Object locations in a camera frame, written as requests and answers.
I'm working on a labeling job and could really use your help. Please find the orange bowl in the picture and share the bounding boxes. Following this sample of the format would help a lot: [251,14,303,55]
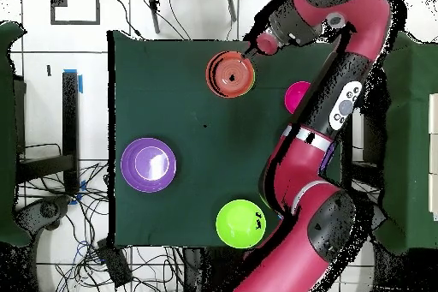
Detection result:
[205,51,257,99]

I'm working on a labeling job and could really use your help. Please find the pink bowl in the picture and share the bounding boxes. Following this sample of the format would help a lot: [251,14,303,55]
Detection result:
[283,80,311,115]

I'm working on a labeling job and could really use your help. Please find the dark green tablecloth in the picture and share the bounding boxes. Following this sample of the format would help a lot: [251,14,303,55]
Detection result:
[107,30,343,248]

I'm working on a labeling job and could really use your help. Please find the wide purple bowl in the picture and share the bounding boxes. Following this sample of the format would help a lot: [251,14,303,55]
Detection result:
[319,140,336,173]
[120,137,178,194]

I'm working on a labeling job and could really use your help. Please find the green cloth covered table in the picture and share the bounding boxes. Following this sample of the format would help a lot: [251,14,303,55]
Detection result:
[372,31,438,255]
[0,21,32,248]

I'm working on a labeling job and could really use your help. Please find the large green bowl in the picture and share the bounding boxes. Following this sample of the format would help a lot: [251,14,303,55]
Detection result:
[215,199,267,249]

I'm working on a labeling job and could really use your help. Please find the black metal stand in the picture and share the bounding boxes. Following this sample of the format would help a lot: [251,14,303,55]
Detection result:
[15,71,80,195]

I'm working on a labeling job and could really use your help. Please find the black power strip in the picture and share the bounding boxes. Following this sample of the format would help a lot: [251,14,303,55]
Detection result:
[95,238,133,288]

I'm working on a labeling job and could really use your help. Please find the black grey machine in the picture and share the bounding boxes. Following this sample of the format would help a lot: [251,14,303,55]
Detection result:
[15,195,73,248]

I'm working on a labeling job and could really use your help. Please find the thin black floor cable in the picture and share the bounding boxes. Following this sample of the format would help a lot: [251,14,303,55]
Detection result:
[109,0,144,40]

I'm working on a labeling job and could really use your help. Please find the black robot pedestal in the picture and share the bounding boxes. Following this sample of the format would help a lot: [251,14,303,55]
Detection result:
[182,247,247,292]

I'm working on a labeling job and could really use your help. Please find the grey cable bundle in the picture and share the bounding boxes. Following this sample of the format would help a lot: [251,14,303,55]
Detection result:
[16,142,186,292]

